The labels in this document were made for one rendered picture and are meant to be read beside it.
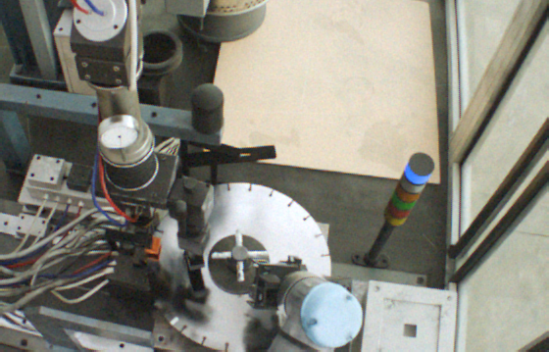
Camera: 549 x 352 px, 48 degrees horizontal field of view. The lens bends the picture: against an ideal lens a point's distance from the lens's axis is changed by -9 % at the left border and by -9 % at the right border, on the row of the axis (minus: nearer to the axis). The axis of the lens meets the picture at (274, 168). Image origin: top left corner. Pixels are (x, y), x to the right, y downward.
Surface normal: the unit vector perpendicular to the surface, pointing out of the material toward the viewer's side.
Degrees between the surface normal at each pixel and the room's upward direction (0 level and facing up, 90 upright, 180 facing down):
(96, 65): 90
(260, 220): 0
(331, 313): 32
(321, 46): 0
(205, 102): 0
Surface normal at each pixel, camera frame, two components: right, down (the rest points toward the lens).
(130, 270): 0.08, -0.50
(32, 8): -0.15, 0.85
